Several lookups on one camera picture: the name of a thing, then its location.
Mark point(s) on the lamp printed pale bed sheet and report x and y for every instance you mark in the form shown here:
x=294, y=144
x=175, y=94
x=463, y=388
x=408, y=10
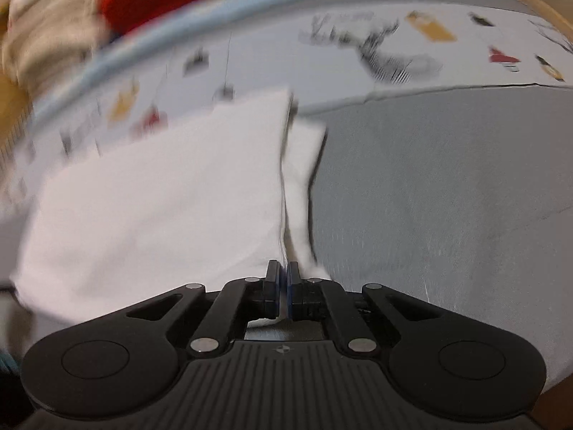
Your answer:
x=313, y=76

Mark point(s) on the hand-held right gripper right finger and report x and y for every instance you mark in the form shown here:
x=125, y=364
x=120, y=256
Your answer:
x=294, y=280

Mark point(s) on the beige folded blanket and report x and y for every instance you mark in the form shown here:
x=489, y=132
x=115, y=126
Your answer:
x=49, y=31

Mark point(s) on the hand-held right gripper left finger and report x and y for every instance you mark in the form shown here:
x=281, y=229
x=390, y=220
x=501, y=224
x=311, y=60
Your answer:
x=272, y=280

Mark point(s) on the light blue folded quilt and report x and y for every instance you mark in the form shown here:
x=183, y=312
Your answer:
x=250, y=13

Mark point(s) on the white small garment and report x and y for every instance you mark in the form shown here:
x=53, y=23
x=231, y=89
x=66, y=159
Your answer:
x=156, y=210

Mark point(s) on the grey bed sheet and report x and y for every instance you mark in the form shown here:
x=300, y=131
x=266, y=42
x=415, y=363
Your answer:
x=425, y=210

